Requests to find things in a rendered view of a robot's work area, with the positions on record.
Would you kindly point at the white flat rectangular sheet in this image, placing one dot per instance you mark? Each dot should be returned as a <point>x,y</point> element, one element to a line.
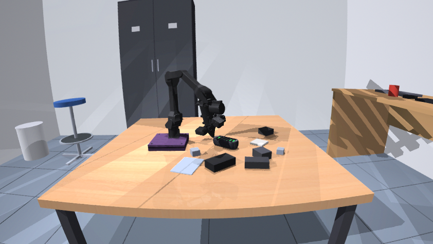
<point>187,166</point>

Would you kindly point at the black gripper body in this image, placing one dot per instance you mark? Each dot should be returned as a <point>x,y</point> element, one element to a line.
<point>207,126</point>

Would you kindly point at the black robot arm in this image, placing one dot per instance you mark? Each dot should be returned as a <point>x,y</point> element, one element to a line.
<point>207,102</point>

